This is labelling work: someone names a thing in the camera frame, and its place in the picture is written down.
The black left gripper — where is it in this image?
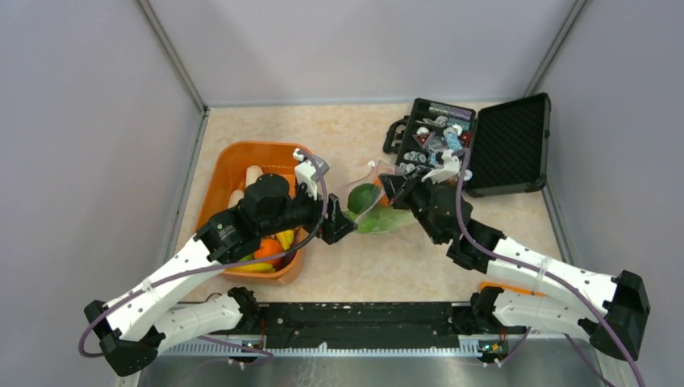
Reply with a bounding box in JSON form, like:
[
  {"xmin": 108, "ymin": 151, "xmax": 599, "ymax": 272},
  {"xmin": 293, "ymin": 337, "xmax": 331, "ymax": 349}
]
[{"xmin": 260, "ymin": 179, "xmax": 357, "ymax": 244}]

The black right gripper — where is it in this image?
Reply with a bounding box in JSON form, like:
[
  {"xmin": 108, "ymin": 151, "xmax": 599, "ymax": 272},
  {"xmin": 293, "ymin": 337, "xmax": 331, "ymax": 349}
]
[{"xmin": 379, "ymin": 165, "xmax": 445, "ymax": 245}]

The clear zip top bag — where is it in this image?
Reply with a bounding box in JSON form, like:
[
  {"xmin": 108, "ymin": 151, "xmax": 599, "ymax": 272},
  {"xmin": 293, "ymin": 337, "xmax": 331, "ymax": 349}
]
[{"xmin": 333, "ymin": 160, "xmax": 415, "ymax": 235}]

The green lime toy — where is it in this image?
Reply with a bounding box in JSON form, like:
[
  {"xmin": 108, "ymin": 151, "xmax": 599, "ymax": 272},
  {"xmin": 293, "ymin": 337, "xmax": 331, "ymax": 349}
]
[{"xmin": 347, "ymin": 183, "xmax": 381, "ymax": 214}]

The green napa cabbage toy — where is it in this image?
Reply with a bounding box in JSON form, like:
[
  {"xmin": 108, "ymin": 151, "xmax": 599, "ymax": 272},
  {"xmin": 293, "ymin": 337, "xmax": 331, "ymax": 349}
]
[{"xmin": 349, "ymin": 206, "xmax": 415, "ymax": 234}]

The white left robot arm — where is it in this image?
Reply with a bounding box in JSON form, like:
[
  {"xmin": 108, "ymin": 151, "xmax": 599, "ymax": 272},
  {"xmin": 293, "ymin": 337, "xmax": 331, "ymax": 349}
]
[{"xmin": 84, "ymin": 174, "xmax": 357, "ymax": 377}]

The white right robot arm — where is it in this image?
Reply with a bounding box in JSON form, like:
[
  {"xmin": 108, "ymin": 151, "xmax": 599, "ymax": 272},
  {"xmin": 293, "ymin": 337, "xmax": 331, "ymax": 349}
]
[{"xmin": 379, "ymin": 173, "xmax": 651, "ymax": 360}]

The yellow banana bunch toy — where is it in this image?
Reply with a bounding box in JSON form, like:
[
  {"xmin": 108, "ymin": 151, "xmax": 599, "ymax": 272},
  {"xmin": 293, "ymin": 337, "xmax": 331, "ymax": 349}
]
[{"xmin": 275, "ymin": 229, "xmax": 296, "ymax": 251}]

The orange fruit toy front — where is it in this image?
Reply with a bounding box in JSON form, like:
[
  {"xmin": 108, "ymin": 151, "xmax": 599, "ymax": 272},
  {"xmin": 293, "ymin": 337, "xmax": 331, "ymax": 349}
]
[{"xmin": 252, "ymin": 238, "xmax": 283, "ymax": 265}]

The yellow banana toy front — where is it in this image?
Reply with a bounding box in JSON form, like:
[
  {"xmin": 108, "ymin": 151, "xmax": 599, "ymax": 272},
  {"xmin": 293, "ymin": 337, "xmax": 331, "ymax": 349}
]
[{"xmin": 231, "ymin": 262, "xmax": 276, "ymax": 273}]

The black poker chip case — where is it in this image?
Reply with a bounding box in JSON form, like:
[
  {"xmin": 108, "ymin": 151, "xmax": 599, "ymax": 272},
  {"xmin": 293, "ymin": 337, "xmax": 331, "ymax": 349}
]
[{"xmin": 382, "ymin": 93, "xmax": 552, "ymax": 198}]

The orange plastic bin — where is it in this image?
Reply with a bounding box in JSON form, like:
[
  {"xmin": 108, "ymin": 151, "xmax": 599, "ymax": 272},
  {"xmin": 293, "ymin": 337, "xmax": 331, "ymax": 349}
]
[{"xmin": 195, "ymin": 141, "xmax": 305, "ymax": 286}]

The orange carrot toy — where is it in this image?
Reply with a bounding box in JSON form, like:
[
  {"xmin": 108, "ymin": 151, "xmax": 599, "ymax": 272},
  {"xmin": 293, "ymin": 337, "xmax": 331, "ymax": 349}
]
[{"xmin": 478, "ymin": 281, "xmax": 545, "ymax": 297}]

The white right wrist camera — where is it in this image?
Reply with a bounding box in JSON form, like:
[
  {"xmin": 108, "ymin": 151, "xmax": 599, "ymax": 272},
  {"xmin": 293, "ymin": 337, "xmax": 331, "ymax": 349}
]
[{"xmin": 420, "ymin": 148, "xmax": 473, "ymax": 183}]

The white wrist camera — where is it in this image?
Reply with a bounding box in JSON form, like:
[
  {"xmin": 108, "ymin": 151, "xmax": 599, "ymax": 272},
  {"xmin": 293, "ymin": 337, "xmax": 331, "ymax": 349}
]
[
  {"xmin": 420, "ymin": 148, "xmax": 473, "ymax": 183},
  {"xmin": 293, "ymin": 148, "xmax": 329, "ymax": 211}
]

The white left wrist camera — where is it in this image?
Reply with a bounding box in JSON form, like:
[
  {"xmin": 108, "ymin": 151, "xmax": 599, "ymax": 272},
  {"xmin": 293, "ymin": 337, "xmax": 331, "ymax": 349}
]
[{"xmin": 293, "ymin": 148, "xmax": 329, "ymax": 211}]

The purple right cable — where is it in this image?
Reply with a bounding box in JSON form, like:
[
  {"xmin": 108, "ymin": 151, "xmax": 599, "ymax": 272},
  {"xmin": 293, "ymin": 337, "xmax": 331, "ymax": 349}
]
[{"xmin": 454, "ymin": 148, "xmax": 648, "ymax": 387}]

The purple cable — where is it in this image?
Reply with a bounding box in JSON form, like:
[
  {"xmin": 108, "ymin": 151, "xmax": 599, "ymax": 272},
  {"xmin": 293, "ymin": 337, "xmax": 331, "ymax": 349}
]
[
  {"xmin": 454, "ymin": 148, "xmax": 648, "ymax": 387},
  {"xmin": 78, "ymin": 150, "xmax": 330, "ymax": 367}
]

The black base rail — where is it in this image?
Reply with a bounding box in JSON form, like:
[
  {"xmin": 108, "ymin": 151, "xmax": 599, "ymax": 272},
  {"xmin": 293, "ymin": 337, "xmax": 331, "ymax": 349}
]
[{"xmin": 249, "ymin": 302, "xmax": 491, "ymax": 350}]

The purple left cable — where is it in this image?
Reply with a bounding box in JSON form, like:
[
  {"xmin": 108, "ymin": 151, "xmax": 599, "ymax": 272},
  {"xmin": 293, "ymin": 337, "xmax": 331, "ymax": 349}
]
[{"xmin": 78, "ymin": 150, "xmax": 330, "ymax": 367}]

